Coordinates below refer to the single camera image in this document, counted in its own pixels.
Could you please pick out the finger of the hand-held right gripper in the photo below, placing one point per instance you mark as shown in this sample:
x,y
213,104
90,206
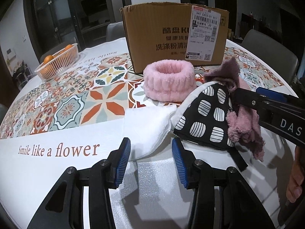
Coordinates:
x,y
250,102
271,94

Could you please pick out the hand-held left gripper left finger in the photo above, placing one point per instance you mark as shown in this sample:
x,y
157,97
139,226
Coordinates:
x,y
122,157

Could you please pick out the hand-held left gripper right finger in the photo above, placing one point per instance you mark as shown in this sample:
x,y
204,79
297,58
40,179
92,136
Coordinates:
x,y
178,162

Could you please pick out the mauve fluffy cloth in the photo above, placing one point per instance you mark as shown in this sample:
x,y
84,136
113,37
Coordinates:
x,y
240,124

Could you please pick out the white towel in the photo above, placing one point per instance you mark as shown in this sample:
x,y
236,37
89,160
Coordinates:
x,y
147,128

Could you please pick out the black white patterned oven mitt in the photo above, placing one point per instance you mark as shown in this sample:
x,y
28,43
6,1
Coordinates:
x,y
209,114

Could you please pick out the pink fluffy headband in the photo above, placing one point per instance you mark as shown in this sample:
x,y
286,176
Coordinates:
x,y
152,85

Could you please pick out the brown cardboard box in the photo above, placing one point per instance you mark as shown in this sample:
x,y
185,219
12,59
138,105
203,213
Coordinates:
x,y
147,40

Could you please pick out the person's right hand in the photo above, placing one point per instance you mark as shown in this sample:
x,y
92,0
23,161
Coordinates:
x,y
296,176

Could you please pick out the white plastic basket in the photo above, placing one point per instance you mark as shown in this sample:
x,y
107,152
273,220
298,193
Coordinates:
x,y
59,65

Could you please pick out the white storage rack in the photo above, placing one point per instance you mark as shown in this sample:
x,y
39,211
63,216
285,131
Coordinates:
x,y
19,74

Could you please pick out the dark sliding glass door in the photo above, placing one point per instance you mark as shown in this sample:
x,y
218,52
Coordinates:
x,y
59,12

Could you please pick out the white wall intercom panel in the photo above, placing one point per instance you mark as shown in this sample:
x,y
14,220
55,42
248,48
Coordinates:
x,y
10,53

